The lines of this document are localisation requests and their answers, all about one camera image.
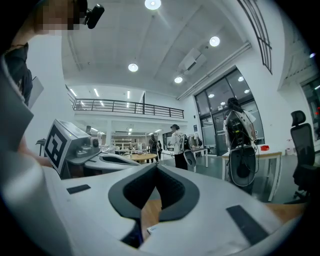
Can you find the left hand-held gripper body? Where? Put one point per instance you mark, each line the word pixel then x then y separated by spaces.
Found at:
pixel 56 145

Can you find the black head-mounted camera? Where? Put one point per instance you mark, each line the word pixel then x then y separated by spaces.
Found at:
pixel 96 15

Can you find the clothes rack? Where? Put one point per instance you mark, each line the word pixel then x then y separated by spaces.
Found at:
pixel 196 140

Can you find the red box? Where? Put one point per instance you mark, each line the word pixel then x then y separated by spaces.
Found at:
pixel 264 148

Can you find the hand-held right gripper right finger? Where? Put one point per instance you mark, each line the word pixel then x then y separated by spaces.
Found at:
pixel 212 217

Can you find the blue wall sign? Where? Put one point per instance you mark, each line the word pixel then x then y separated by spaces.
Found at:
pixel 195 128

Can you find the round wooden table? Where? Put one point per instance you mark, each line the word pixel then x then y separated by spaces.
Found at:
pixel 143 156

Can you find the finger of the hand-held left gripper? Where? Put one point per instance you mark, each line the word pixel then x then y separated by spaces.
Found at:
pixel 107 166
pixel 117 157

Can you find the person's left forearm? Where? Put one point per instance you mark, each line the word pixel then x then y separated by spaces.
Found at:
pixel 32 156

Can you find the storage shelves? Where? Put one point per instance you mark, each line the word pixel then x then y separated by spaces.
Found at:
pixel 125 141

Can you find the white table with light top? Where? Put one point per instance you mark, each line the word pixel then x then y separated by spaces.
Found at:
pixel 270 153

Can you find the person's head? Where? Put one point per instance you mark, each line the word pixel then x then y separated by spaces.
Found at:
pixel 57 15

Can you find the black office chair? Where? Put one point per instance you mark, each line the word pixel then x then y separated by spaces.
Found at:
pixel 302 140

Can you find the ceiling air conditioner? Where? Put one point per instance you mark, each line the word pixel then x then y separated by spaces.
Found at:
pixel 191 62

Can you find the black mezzanine railing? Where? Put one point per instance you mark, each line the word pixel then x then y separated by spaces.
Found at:
pixel 113 106
pixel 267 53

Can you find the person's black shirt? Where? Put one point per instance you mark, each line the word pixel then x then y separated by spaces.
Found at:
pixel 17 70

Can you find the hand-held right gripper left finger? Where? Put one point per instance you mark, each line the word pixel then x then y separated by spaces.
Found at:
pixel 95 207

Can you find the round ceiling light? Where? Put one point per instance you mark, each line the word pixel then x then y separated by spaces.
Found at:
pixel 214 41
pixel 152 3
pixel 133 67
pixel 178 80

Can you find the glass entrance doors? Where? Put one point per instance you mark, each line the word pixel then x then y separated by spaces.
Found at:
pixel 215 120

